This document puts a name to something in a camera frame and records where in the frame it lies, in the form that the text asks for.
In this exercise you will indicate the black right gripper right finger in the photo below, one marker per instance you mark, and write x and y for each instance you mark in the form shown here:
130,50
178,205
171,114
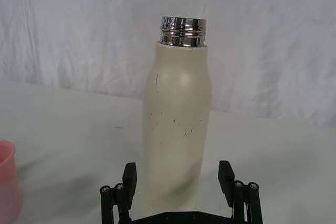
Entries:
226,178

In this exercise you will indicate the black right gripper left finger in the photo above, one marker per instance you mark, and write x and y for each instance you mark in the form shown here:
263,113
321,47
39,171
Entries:
130,178

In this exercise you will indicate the cream vacuum bottle steel neck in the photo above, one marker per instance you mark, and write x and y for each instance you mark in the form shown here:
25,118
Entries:
174,98

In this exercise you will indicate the white table cloth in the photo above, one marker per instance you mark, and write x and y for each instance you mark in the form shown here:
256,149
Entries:
65,142

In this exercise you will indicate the pink cup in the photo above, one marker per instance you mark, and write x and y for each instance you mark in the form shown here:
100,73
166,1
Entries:
7,176

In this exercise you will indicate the white wrinkled backdrop cloth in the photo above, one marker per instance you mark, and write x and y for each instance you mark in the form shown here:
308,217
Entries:
78,37

